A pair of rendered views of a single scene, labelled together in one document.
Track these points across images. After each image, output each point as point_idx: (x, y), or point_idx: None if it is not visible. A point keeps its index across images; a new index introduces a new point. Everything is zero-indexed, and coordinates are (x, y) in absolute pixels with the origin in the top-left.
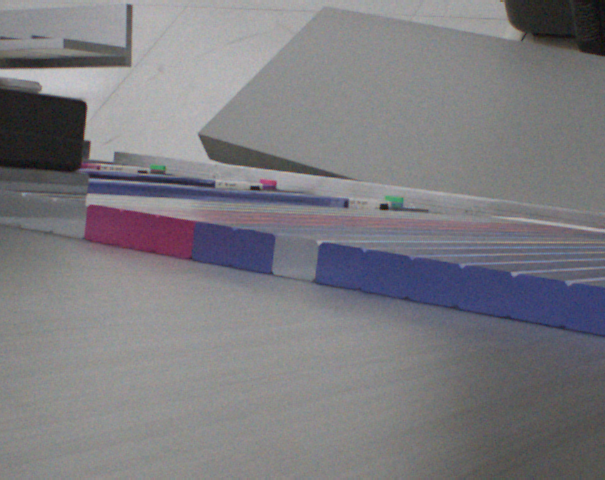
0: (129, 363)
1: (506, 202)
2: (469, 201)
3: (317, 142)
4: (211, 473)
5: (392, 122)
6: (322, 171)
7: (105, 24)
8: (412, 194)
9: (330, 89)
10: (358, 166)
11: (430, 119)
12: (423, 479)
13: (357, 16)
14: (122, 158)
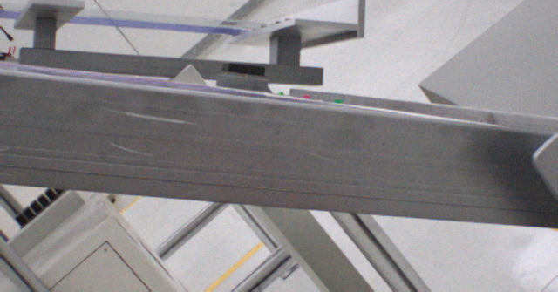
0: None
1: (398, 100)
2: (386, 102)
3: (466, 84)
4: None
5: (513, 66)
6: (455, 105)
7: (350, 10)
8: (369, 100)
9: (500, 46)
10: (472, 99)
11: (534, 62)
12: None
13: None
14: (291, 91)
